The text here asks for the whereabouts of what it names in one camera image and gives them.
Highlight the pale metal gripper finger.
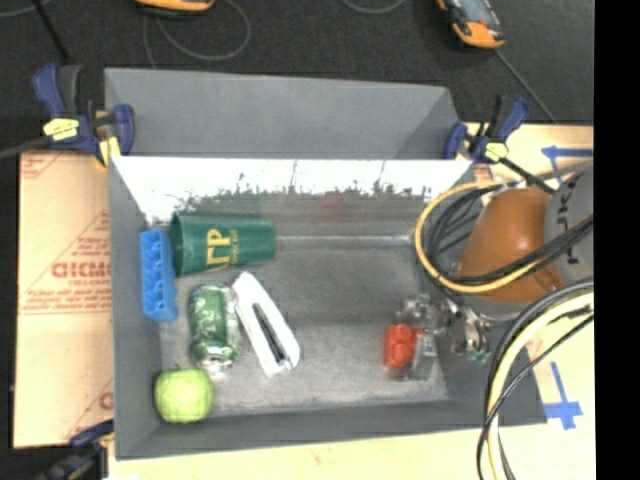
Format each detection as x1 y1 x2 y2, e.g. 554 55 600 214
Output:
411 332 437 382
396 294 441 327

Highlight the red toy brick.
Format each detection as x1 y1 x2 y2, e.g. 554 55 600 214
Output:
383 322 426 370

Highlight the grey metal bin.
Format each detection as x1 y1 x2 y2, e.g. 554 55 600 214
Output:
103 67 547 460

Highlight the white flat case, black slot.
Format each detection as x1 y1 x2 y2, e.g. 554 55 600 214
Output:
230 270 302 380

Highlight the crushed green drink can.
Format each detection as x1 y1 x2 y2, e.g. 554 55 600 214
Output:
186 283 245 372

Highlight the dark green plastic cup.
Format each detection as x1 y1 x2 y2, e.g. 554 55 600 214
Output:
167 211 278 277

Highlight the green apple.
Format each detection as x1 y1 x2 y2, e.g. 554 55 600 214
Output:
152 366 216 425

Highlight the blue toy brick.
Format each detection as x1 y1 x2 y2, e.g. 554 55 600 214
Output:
139 227 180 324

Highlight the brown cardboard board, red print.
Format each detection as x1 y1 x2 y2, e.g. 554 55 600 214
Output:
11 149 117 450

